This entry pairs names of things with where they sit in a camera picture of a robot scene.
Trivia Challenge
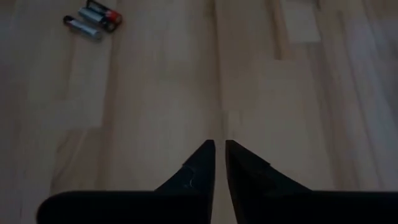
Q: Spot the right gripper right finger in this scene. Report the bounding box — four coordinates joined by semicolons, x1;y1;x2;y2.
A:
225;139;398;224

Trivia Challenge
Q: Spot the red black battery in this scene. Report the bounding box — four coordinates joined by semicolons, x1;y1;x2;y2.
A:
86;0;123;34

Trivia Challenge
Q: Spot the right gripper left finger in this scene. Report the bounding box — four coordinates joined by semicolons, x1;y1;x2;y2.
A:
36;139;216;224

